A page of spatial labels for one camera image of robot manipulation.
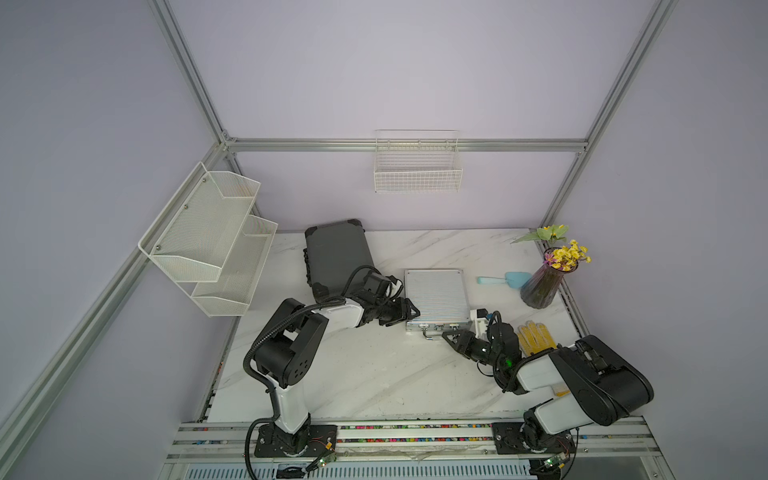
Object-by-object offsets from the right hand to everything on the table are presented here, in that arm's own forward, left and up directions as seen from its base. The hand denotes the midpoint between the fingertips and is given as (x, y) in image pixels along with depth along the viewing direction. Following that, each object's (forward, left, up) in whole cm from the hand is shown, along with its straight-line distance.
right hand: (445, 340), depth 89 cm
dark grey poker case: (+30, +36, +5) cm, 47 cm away
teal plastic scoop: (+24, -28, -3) cm, 37 cm away
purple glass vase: (+14, -31, +6) cm, 35 cm away
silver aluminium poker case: (+12, 0, +5) cm, 13 cm away
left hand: (+6, +10, +3) cm, 12 cm away
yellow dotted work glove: (+1, -28, -1) cm, 28 cm away
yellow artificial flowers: (+14, -32, +23) cm, 42 cm away
